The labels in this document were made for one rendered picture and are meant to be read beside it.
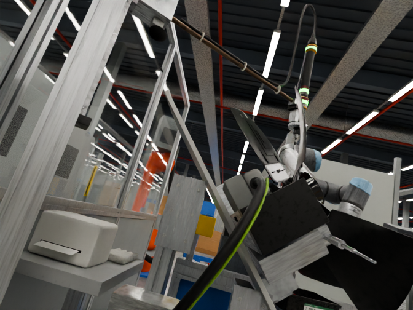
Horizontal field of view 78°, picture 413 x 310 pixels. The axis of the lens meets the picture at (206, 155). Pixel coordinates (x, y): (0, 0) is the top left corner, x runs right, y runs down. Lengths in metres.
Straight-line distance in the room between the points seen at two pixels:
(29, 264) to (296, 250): 0.58
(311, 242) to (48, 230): 0.62
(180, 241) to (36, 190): 0.36
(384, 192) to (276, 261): 2.76
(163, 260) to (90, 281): 0.18
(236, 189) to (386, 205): 2.80
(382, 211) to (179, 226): 2.68
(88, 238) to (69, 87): 0.37
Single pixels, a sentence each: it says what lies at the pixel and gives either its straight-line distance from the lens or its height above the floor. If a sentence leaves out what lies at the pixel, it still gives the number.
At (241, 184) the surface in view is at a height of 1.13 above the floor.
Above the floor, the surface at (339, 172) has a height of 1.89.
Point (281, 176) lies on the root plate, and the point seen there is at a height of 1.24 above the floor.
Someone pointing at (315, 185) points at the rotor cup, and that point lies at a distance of 0.82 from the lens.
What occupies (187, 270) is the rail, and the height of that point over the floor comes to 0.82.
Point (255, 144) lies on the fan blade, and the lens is 0.86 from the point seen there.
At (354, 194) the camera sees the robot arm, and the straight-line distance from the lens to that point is 1.07.
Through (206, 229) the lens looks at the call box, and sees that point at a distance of 1.22.
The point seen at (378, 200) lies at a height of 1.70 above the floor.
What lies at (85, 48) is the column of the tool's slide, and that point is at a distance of 0.64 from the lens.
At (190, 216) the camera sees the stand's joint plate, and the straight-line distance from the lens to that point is 0.72.
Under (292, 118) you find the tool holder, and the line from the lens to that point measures 1.01.
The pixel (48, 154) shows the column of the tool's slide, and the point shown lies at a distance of 0.58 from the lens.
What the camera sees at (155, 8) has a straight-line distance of 0.76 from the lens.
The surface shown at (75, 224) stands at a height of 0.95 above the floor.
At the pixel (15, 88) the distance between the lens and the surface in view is 0.70.
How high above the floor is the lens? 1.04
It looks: 15 degrees up
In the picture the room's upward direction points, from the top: 15 degrees clockwise
